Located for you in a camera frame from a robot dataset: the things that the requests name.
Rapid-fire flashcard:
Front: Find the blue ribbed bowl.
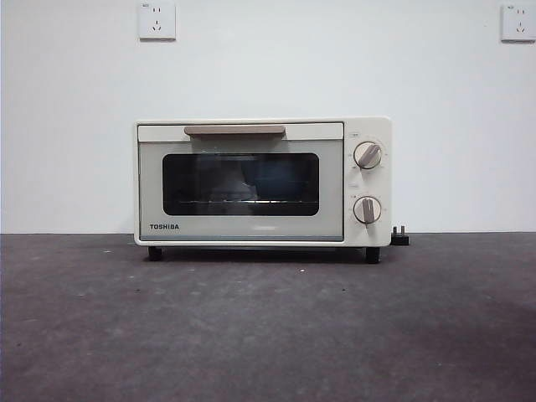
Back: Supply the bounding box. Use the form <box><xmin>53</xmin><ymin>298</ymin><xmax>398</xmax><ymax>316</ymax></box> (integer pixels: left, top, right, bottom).
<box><xmin>240</xmin><ymin>161</ymin><xmax>310</xmax><ymax>200</ymax></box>

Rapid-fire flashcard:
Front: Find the glass oven door with handle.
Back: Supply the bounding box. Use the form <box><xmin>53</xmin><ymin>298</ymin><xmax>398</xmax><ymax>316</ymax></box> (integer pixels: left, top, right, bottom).
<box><xmin>137</xmin><ymin>121</ymin><xmax>345</xmax><ymax>243</ymax></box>

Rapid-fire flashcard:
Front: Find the cream oven knob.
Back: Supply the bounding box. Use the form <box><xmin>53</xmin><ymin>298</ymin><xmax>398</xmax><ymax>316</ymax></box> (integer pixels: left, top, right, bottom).
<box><xmin>353</xmin><ymin>195</ymin><xmax>383</xmax><ymax>225</ymax></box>
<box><xmin>353</xmin><ymin>142</ymin><xmax>384</xmax><ymax>171</ymax></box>

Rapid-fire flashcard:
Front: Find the cream Toshiba toaster oven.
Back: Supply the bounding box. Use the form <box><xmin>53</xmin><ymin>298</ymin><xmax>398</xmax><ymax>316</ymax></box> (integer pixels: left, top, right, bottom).
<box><xmin>132</xmin><ymin>116</ymin><xmax>394</xmax><ymax>265</ymax></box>

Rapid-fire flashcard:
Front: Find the black power plug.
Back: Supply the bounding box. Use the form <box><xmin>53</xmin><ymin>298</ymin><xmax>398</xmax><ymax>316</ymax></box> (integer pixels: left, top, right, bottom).
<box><xmin>391</xmin><ymin>225</ymin><xmax>412</xmax><ymax>246</ymax></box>

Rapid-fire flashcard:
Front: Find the metal wire oven rack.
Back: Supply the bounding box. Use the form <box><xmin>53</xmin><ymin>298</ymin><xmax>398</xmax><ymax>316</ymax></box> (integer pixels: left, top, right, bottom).
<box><xmin>178</xmin><ymin>198</ymin><xmax>304</xmax><ymax>207</ymax></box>

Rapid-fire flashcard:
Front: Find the white wall socket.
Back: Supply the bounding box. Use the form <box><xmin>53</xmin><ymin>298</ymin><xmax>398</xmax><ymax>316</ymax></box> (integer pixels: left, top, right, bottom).
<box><xmin>501</xmin><ymin>3</ymin><xmax>536</xmax><ymax>43</ymax></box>
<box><xmin>139</xmin><ymin>2</ymin><xmax>177</xmax><ymax>42</ymax></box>

